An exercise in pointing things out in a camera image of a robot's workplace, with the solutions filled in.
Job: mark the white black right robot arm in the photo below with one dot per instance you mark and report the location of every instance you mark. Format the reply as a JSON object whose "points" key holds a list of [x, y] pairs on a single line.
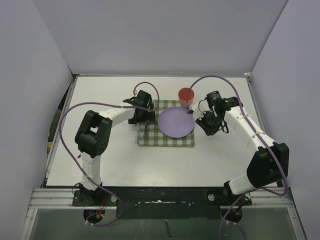
{"points": [[270, 160]]}

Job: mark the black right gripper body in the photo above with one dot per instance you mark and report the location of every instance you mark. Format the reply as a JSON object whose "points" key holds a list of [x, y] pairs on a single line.
{"points": [[211, 123]]}

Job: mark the silver metal fork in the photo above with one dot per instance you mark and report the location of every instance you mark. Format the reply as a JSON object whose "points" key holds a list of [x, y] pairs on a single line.
{"points": [[145, 133]]}

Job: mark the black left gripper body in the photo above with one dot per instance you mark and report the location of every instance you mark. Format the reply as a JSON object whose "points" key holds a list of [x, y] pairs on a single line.
{"points": [[145, 117]]}

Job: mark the orange plastic cup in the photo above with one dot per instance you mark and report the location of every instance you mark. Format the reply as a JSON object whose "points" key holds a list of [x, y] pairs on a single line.
{"points": [[186, 97]]}

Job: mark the green white checkered cloth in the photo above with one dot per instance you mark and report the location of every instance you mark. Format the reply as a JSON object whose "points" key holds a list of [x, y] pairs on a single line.
{"points": [[156, 138]]}

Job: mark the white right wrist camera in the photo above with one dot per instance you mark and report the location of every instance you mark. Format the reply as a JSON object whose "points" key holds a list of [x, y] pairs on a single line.
{"points": [[197, 111]]}

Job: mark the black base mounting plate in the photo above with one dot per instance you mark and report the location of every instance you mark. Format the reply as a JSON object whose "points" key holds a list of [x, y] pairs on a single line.
{"points": [[179, 211]]}

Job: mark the purple plastic plate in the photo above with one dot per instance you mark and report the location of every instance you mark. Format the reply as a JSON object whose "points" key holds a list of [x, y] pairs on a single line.
{"points": [[176, 122]]}

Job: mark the aluminium front frame rail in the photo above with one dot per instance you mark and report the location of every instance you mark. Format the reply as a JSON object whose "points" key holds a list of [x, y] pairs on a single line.
{"points": [[50, 198]]}

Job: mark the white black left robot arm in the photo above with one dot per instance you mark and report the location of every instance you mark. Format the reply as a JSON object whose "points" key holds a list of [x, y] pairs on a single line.
{"points": [[92, 137]]}

